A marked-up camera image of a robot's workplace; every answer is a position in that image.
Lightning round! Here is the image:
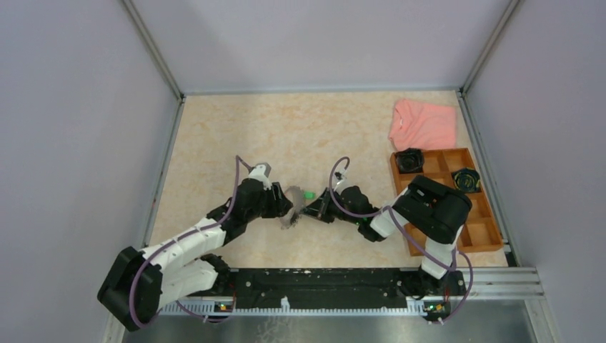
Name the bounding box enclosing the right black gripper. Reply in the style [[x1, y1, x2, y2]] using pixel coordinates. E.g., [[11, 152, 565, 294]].
[[300, 187, 361, 225]]

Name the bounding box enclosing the metal keyring with red handle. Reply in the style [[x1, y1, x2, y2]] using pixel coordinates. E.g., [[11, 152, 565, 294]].
[[279, 186, 306, 230]]

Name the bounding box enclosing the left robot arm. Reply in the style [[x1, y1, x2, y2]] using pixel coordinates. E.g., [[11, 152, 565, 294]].
[[96, 178, 294, 332]]

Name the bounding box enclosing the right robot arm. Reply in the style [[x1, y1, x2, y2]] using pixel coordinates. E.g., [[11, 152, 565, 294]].
[[301, 172, 472, 299]]

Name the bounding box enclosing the black coil top left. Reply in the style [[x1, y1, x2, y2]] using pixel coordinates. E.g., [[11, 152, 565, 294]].
[[394, 148, 424, 174]]

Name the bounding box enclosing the pink folded cloth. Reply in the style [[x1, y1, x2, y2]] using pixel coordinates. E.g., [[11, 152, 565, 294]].
[[388, 99, 457, 151]]

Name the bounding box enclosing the black yellow coil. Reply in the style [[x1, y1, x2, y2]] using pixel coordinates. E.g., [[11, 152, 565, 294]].
[[451, 167, 481, 194]]

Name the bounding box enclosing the wooden compartment tray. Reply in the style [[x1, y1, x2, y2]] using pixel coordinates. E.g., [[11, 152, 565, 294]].
[[389, 148, 504, 253]]

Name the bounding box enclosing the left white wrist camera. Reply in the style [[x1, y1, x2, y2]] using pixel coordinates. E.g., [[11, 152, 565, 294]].
[[248, 162, 272, 190]]

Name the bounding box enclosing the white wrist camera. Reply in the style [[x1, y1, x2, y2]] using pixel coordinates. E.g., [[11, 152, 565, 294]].
[[332, 171, 350, 194], [248, 162, 272, 190]]

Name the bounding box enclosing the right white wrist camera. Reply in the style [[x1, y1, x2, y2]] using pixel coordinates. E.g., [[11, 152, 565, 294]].
[[332, 171, 350, 194]]

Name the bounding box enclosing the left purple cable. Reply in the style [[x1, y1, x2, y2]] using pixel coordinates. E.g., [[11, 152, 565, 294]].
[[127, 155, 254, 331]]

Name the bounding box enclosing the purple cable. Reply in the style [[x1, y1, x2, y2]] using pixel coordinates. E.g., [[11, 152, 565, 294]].
[[127, 155, 254, 331], [327, 156, 475, 325]]

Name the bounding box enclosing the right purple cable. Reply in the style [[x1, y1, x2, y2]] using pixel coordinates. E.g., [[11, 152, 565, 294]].
[[327, 156, 475, 325]]

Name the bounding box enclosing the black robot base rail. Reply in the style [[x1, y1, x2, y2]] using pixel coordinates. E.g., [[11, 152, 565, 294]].
[[195, 268, 467, 309]]

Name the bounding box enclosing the white slotted cable duct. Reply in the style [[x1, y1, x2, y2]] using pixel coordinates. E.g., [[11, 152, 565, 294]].
[[159, 297, 427, 317]]

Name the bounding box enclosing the aluminium frame right rail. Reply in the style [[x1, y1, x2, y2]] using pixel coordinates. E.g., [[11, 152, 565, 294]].
[[456, 0, 524, 267]]

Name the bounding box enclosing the aluminium frame rail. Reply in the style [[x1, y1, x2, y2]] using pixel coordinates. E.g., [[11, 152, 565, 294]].
[[456, 0, 524, 267], [119, 0, 187, 247]]

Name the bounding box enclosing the aluminium frame left rail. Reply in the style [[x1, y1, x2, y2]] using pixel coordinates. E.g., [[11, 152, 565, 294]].
[[119, 0, 187, 247]]

